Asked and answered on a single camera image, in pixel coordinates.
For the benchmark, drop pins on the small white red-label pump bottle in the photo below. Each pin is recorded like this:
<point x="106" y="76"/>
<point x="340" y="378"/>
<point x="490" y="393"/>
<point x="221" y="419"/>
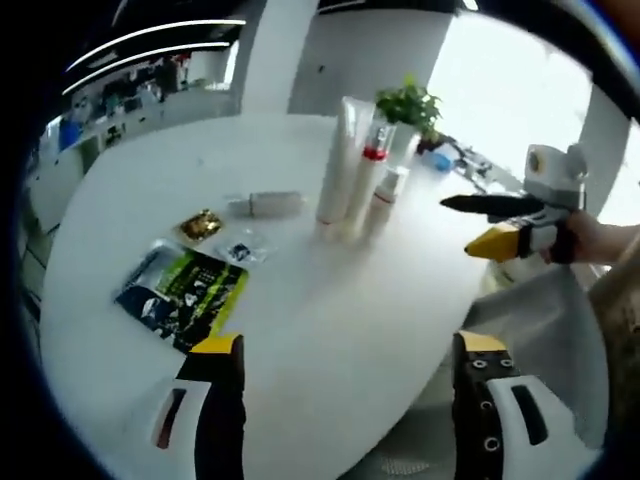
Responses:
<point x="275" y="204"/>
<point x="382" y="207"/>

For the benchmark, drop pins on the blue tissue packet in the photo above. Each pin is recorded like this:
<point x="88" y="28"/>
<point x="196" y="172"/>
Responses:
<point x="440" y="161"/>

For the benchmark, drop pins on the gold foil packet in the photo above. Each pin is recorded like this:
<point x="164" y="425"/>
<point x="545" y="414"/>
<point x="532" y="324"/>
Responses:
<point x="200" y="226"/>

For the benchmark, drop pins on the small clear sachet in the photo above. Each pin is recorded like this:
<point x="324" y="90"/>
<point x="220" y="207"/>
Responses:
<point x="245" y="248"/>

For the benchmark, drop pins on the blue barrel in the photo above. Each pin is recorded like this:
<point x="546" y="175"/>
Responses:
<point x="70" y="135"/>

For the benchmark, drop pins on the person's right hand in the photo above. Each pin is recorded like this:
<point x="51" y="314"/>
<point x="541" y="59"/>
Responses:
<point x="582" y="240"/>

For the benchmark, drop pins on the white office counter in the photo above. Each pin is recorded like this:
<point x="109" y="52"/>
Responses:
<point x="125" y="125"/>

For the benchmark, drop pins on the tall white red-banded spray bottle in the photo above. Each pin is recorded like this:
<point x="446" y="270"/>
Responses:
<point x="365" y="195"/>

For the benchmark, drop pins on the green plant in white pot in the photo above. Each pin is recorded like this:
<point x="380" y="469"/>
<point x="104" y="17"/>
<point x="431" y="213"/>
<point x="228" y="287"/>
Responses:
<point x="407" y="105"/>

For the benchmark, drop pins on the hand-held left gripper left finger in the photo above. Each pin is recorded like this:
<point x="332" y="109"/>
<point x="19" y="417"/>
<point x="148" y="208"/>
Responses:
<point x="220" y="410"/>

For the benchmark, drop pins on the dark red pot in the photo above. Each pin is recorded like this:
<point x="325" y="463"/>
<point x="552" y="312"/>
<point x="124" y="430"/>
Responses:
<point x="431" y="144"/>

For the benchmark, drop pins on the ceiling light strips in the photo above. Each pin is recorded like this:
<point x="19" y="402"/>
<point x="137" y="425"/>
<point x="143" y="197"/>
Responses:
<point x="200" y="24"/>

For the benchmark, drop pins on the white skincare tube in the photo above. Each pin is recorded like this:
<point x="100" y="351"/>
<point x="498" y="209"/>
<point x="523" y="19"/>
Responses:
<point x="340" y="165"/>

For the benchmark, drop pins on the person's printed beige shirt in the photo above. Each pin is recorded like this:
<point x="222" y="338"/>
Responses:
<point x="620" y="340"/>

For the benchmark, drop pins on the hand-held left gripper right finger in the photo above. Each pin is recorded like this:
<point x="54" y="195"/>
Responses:
<point x="480" y="410"/>

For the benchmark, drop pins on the green and black sachet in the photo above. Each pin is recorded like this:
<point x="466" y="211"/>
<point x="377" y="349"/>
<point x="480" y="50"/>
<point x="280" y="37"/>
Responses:
<point x="190" y="295"/>

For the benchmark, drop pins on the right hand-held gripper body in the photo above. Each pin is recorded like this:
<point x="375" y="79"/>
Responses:
<point x="555" y="175"/>

